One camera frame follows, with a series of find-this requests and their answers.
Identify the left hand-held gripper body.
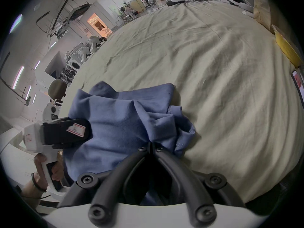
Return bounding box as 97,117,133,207
23,102,70,199

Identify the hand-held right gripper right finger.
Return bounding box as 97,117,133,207
152,143,246,226

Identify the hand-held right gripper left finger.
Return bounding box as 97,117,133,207
58,143,152,225

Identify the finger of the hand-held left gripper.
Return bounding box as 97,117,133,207
51,117,92,149

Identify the blue shirt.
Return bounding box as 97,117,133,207
62,81,197,206

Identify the person's left hand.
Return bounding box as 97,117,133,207
32,154,65,192

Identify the olive round office chair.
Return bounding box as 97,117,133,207
48,79,67,104

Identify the white washing machine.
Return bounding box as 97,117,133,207
65,56,83,72

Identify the bed with beige sheet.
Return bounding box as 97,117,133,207
68,0,304,205

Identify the white robot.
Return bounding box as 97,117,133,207
85,35,108,54

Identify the phone with red screen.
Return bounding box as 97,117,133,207
291,69,304,104

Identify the spare white hand-held gripper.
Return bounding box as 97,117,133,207
226,0,255,17

